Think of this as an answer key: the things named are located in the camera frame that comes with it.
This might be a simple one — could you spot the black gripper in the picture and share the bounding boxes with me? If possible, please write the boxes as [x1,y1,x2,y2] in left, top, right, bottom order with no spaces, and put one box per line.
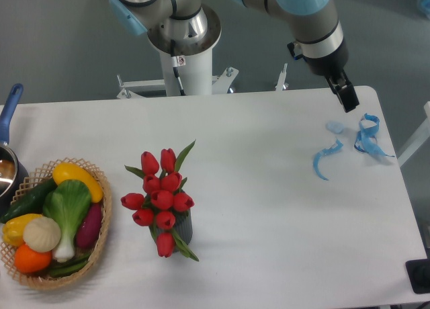
[287,42,359,113]

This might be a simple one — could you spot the red tulip bouquet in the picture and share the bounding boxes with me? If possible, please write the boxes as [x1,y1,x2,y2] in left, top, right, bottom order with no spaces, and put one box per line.
[120,142,199,261]

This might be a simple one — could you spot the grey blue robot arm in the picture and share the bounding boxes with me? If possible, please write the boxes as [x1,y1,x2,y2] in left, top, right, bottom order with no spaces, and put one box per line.
[110,0,359,112]

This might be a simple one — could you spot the dark grey ribbed vase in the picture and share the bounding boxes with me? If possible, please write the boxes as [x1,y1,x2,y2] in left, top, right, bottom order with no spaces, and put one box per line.
[149,210,193,245]

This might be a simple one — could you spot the pale blue plastic cap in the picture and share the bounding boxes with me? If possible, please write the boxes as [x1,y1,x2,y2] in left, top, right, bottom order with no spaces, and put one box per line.
[326,121,345,134]

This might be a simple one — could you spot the curved blue plastic strip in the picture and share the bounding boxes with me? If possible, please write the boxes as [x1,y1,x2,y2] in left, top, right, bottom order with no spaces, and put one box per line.
[312,138,343,181]

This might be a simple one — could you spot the tangled blue plastic strip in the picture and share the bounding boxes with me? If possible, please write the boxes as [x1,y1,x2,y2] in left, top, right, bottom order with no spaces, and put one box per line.
[354,114,394,157]

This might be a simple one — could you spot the black device at table edge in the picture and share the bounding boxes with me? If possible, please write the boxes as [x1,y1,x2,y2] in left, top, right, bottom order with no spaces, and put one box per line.
[405,259,429,294]

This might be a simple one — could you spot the yellow squash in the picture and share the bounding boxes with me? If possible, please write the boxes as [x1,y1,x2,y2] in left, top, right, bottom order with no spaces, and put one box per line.
[52,162,103,203]

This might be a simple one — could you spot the purple sweet potato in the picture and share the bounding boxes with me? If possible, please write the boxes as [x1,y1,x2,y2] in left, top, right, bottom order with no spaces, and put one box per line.
[75,204,102,249]

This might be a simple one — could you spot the green bok choy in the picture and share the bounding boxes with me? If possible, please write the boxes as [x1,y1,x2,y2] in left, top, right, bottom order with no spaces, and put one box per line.
[42,180,91,263]

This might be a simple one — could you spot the dark green cucumber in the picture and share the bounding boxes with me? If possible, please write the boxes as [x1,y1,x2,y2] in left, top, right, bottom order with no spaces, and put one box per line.
[1,178,57,224]

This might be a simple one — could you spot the white steamed bun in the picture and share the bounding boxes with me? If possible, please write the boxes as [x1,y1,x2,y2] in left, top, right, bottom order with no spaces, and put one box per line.
[23,216,61,253]

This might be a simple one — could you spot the green bean pods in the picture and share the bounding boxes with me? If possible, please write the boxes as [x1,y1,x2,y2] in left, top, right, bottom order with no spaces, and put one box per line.
[48,253,90,278]

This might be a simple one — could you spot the woven wicker basket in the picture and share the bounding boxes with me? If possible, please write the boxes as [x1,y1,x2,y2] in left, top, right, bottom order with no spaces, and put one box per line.
[1,157,112,291]

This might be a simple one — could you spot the yellow bell pepper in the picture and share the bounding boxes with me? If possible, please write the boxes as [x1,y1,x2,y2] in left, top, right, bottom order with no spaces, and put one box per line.
[2,214,42,247]

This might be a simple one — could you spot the orange fruit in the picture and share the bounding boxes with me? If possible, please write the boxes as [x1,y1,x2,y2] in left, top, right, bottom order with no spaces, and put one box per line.
[14,244,52,274]

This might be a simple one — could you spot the white metal frame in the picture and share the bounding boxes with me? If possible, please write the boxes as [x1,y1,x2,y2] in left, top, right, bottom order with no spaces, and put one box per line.
[397,102,429,167]

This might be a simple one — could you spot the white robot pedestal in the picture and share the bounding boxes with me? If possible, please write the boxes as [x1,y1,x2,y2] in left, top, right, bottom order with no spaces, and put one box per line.
[112,0,239,99]

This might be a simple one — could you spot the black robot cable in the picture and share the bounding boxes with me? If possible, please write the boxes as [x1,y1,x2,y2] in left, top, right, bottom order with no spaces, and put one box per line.
[169,39,187,97]

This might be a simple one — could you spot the blue handled saucepan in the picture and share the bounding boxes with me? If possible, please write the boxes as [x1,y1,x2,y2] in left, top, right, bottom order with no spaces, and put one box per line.
[1,83,28,215]

